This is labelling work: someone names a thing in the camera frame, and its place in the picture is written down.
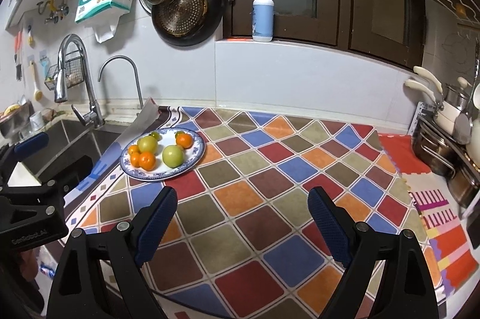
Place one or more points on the large green apple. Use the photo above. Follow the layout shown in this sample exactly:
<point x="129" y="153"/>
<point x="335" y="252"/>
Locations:
<point x="173" y="156"/>

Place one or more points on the tangerine on plate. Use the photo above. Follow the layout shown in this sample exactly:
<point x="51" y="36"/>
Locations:
<point x="184" y="140"/>

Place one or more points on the large orange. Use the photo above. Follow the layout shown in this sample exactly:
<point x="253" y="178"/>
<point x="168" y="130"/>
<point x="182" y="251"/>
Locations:
<point x="147" y="161"/>

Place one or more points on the orange tangerine with stem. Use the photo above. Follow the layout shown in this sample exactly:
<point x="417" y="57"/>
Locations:
<point x="135" y="159"/>

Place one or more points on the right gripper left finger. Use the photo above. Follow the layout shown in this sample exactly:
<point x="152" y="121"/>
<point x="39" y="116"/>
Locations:
<point x="79" y="289"/>

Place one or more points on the thin gooseneck faucet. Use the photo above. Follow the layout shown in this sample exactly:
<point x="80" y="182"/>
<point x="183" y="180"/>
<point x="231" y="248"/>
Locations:
<point x="119" y="80"/>

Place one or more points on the blue white porcelain plate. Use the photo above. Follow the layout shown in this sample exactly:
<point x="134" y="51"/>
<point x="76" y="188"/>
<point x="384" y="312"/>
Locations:
<point x="162" y="172"/>

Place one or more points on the red patterned cloth mat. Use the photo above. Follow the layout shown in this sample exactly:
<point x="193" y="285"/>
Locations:
<point x="448" y="240"/>

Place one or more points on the blue pump soap bottle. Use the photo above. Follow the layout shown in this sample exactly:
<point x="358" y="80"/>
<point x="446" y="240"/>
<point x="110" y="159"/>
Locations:
<point x="262" y="20"/>

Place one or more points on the steel kitchen sink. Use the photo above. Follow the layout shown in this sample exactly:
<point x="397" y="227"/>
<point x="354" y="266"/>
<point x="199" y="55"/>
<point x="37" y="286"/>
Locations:
<point x="69" y="141"/>

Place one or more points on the small orange tangerine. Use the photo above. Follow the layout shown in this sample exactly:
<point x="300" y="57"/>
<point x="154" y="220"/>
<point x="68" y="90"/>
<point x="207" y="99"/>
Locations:
<point x="133" y="149"/>

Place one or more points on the wire sponge basket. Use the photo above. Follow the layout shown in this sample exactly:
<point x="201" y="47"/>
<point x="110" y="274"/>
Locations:
<point x="73" y="72"/>

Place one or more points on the steel pots with white handles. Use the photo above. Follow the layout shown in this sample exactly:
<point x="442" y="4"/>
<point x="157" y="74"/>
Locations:
<point x="434" y="139"/>

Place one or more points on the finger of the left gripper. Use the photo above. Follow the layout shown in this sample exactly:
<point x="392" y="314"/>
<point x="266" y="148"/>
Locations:
<point x="67" y="172"/>
<point x="26" y="149"/>

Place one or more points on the black frying pan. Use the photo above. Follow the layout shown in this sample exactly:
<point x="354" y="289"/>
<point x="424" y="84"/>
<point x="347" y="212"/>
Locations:
<point x="186" y="23"/>

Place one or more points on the yellow-green apple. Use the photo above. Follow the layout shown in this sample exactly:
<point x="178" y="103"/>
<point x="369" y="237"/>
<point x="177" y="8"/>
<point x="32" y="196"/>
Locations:
<point x="147" y="143"/>

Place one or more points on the small green tangerine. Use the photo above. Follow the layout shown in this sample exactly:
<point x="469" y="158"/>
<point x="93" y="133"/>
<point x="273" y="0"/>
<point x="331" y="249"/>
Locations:
<point x="156" y="135"/>

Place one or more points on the colourful checkered table mat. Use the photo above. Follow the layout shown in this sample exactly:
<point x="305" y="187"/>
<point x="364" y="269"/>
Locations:
<point x="242" y="243"/>

